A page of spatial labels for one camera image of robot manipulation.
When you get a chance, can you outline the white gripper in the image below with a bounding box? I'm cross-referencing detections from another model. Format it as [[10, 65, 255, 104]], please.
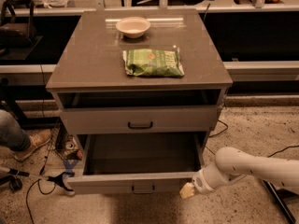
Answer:
[[179, 170, 214, 199]]

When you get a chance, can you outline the grey drawer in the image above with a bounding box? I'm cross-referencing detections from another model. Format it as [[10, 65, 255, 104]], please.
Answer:
[[69, 132, 206, 194], [60, 105, 221, 134]]

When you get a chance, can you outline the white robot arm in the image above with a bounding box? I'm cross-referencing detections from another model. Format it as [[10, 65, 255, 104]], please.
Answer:
[[179, 147, 299, 199]]

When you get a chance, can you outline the grey drawer cabinet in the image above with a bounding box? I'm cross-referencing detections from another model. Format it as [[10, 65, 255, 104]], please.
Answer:
[[45, 8, 234, 161]]

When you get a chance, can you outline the black metal stand base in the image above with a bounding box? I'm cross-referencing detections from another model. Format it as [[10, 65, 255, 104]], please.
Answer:
[[263, 181, 299, 224]]

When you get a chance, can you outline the soda can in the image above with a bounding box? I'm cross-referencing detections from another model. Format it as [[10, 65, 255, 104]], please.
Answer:
[[64, 141, 76, 150]]

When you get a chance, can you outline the green chip bag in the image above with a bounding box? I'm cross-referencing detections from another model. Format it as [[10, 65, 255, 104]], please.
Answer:
[[122, 49, 184, 77]]

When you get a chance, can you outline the tan shoe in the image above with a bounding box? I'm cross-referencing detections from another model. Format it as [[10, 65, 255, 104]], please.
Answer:
[[14, 129, 51, 161]]

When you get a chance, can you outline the white paper bowl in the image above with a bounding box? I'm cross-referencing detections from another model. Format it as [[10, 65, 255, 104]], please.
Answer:
[[116, 17, 150, 38]]

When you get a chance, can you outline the black grabber tool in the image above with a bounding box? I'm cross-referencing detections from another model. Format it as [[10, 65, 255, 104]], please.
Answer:
[[0, 166, 74, 192]]

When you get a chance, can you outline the person's jeans leg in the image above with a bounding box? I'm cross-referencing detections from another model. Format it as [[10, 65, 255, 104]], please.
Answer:
[[0, 110, 31, 151]]

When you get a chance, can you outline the black chair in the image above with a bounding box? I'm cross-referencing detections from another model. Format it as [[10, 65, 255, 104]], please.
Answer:
[[0, 0, 43, 60]]

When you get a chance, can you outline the black floor cable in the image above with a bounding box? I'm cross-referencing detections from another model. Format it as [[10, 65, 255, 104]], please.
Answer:
[[205, 119, 299, 159]]

